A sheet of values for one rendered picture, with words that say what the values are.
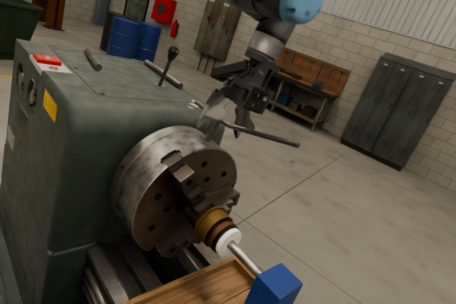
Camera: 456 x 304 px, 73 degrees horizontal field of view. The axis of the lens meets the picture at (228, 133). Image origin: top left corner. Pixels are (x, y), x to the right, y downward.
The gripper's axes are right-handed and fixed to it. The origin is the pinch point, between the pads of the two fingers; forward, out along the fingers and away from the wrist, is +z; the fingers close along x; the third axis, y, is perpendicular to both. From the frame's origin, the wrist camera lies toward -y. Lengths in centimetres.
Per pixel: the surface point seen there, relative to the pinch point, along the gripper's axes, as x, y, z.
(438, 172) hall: 672, -57, -15
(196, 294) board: 6.0, 12.9, 38.8
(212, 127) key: 0.9, -2.8, 0.2
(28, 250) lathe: -19, -29, 58
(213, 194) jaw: 7.2, 2.1, 16.2
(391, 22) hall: 586, -255, -240
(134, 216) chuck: -13.1, 1.5, 22.9
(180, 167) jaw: -7.4, 1.9, 9.8
